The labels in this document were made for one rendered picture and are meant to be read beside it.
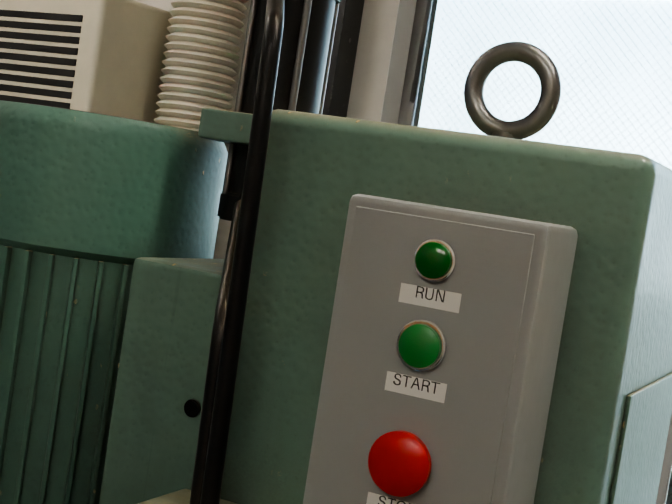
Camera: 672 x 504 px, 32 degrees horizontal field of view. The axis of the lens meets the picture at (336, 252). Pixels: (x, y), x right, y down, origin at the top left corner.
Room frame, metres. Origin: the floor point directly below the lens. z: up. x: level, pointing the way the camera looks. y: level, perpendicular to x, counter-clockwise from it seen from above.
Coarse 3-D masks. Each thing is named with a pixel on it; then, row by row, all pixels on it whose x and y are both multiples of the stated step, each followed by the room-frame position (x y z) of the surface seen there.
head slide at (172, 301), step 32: (160, 288) 0.71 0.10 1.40; (192, 288) 0.70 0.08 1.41; (128, 320) 0.72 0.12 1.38; (160, 320) 0.71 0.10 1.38; (192, 320) 0.70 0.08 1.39; (128, 352) 0.72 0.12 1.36; (160, 352) 0.71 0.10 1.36; (192, 352) 0.70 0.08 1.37; (128, 384) 0.72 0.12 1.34; (160, 384) 0.71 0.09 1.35; (192, 384) 0.70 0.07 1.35; (128, 416) 0.72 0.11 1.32; (160, 416) 0.71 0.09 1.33; (192, 416) 0.70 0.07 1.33; (128, 448) 0.72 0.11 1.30; (160, 448) 0.71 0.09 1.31; (192, 448) 0.70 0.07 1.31; (128, 480) 0.71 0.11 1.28; (160, 480) 0.70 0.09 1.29
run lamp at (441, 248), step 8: (432, 240) 0.53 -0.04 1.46; (440, 240) 0.53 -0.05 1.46; (424, 248) 0.53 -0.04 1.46; (432, 248) 0.53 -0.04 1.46; (440, 248) 0.53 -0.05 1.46; (448, 248) 0.53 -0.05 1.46; (416, 256) 0.53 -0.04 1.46; (424, 256) 0.53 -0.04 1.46; (432, 256) 0.53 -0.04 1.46; (440, 256) 0.53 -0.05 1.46; (448, 256) 0.53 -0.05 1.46; (416, 264) 0.53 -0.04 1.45; (424, 264) 0.53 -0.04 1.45; (432, 264) 0.53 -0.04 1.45; (440, 264) 0.53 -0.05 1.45; (448, 264) 0.53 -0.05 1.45; (424, 272) 0.53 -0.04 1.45; (432, 272) 0.53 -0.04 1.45; (440, 272) 0.53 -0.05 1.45; (448, 272) 0.53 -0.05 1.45; (432, 280) 0.53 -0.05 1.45; (440, 280) 0.53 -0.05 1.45
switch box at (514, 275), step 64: (384, 256) 0.54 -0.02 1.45; (512, 256) 0.52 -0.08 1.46; (384, 320) 0.54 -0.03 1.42; (448, 320) 0.53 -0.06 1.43; (512, 320) 0.52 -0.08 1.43; (384, 384) 0.54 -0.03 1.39; (448, 384) 0.53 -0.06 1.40; (512, 384) 0.52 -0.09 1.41; (320, 448) 0.55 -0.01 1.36; (448, 448) 0.52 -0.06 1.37; (512, 448) 0.52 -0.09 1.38
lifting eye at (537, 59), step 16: (496, 48) 0.70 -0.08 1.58; (512, 48) 0.70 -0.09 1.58; (528, 48) 0.69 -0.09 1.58; (480, 64) 0.70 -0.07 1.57; (496, 64) 0.70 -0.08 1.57; (528, 64) 0.70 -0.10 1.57; (544, 64) 0.69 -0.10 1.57; (480, 80) 0.71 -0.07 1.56; (544, 80) 0.69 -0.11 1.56; (464, 96) 0.71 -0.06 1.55; (480, 96) 0.71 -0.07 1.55; (544, 96) 0.69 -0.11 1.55; (560, 96) 0.69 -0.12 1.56; (480, 112) 0.70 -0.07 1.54; (544, 112) 0.69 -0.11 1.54; (480, 128) 0.70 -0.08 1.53; (496, 128) 0.70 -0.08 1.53; (512, 128) 0.69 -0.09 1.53; (528, 128) 0.69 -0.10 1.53
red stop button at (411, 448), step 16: (400, 432) 0.53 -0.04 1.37; (384, 448) 0.53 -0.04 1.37; (400, 448) 0.52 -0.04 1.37; (416, 448) 0.52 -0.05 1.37; (368, 464) 0.53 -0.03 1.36; (384, 464) 0.53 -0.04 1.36; (400, 464) 0.52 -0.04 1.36; (416, 464) 0.52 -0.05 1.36; (384, 480) 0.53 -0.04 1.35; (400, 480) 0.52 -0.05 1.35; (416, 480) 0.52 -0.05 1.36; (400, 496) 0.53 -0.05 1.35
